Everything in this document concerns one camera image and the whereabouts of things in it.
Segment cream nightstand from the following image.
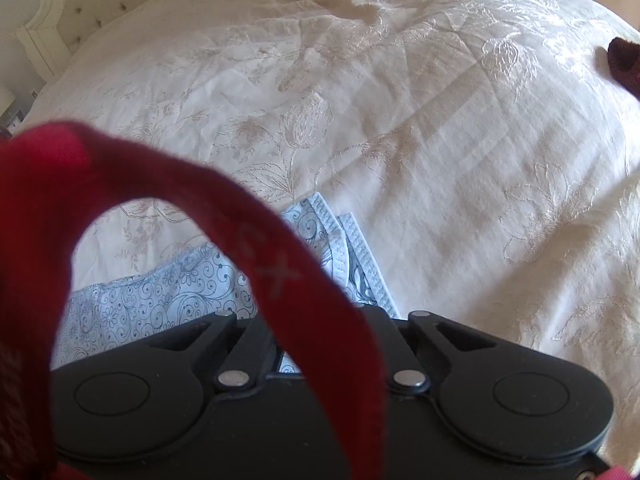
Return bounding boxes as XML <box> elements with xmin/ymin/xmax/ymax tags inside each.
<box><xmin>0</xmin><ymin>85</ymin><xmax>37</xmax><ymax>142</ymax></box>

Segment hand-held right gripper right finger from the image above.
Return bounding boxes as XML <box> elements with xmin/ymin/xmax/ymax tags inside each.
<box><xmin>360</xmin><ymin>307</ymin><xmax>501</xmax><ymax>396</ymax></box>

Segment light blue floral pants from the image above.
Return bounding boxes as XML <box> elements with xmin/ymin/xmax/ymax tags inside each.
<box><xmin>50</xmin><ymin>192</ymin><xmax>401</xmax><ymax>376</ymax></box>

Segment white embroidered bedspread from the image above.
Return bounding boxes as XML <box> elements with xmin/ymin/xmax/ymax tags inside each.
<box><xmin>15</xmin><ymin>0</ymin><xmax>640</xmax><ymax>466</ymax></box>

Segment dark maroon cloth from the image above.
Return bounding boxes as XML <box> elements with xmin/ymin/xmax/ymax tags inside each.
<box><xmin>607</xmin><ymin>36</ymin><xmax>640</xmax><ymax>97</ymax></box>

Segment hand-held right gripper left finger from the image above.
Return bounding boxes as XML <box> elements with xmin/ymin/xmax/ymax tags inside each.
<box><xmin>144</xmin><ymin>311</ymin><xmax>279</xmax><ymax>392</ymax></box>

